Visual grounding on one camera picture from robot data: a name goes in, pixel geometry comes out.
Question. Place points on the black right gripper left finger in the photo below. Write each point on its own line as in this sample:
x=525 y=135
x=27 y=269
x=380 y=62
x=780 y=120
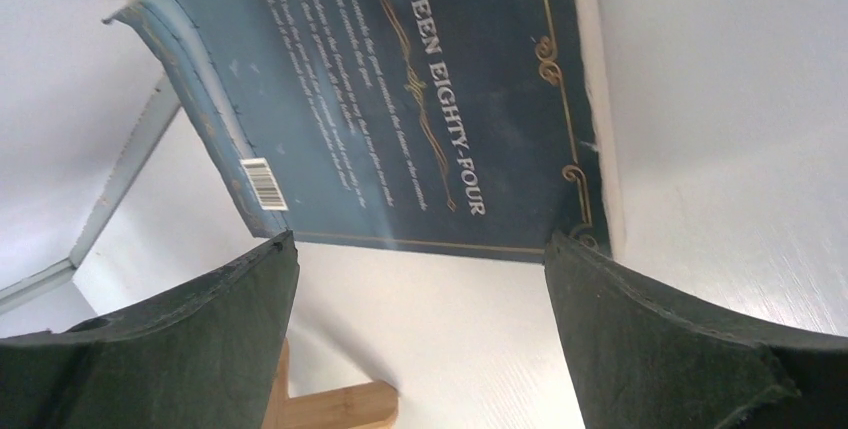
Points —
x=202 y=354

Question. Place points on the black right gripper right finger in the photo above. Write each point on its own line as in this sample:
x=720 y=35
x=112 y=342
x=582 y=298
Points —
x=642 y=354

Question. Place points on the wooden book rack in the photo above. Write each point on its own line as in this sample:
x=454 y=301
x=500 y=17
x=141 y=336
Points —
x=370 y=405

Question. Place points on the dark blue book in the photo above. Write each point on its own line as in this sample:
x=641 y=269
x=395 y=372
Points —
x=474 y=128

